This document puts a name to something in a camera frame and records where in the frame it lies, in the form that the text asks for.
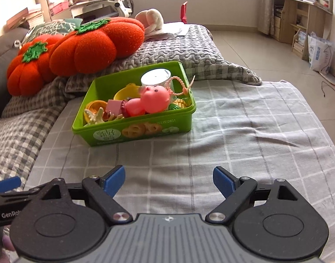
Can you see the white plush toy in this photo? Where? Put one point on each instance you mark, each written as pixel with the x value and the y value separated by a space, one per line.
pixel 152 20

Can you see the light grid bed sheet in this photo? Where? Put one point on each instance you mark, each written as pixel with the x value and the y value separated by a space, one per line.
pixel 264 132

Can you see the grey checked quilt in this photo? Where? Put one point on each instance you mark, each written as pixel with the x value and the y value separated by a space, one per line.
pixel 24 126

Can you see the toy corn cob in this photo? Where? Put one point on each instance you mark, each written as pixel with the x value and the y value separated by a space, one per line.
pixel 178 104

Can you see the grey sofa backrest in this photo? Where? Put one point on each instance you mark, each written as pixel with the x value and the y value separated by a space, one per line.
pixel 8 51

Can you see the stack of books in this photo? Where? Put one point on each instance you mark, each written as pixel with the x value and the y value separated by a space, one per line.
pixel 32 15

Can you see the teal patterned cushion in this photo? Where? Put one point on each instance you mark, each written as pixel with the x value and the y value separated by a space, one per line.
pixel 62 27

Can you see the grey checked pillow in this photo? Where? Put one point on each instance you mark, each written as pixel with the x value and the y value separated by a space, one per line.
pixel 196 51

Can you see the large orange pumpkin cushion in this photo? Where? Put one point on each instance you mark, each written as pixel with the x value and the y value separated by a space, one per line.
pixel 94 46

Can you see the green plastic storage bin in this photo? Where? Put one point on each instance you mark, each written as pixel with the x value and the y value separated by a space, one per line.
pixel 138 127

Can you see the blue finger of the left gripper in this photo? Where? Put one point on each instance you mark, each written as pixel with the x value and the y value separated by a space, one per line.
pixel 9 184

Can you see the clear cotton swab jar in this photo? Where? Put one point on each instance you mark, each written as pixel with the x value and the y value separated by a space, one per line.
pixel 154 77

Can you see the white paper shopping bag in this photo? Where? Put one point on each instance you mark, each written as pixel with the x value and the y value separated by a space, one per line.
pixel 320 53

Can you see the wooden shelf desk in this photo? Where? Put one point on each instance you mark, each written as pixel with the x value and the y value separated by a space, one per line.
pixel 294 20

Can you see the grey window curtain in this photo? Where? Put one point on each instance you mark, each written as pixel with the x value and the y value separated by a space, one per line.
pixel 266 24

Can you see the yellow toy pot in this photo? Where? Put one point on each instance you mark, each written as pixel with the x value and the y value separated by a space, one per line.
pixel 130 91

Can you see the beige dried starfish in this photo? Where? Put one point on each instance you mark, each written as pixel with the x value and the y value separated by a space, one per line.
pixel 94 118

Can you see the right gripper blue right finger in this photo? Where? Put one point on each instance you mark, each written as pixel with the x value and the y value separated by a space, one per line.
pixel 237 193

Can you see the small orange pumpkin cushion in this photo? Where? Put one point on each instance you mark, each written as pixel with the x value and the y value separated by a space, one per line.
pixel 29 71

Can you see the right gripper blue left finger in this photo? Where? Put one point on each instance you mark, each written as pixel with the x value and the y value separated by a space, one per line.
pixel 99 193

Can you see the orange toy pot lid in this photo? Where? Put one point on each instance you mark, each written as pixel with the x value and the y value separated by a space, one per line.
pixel 94 106

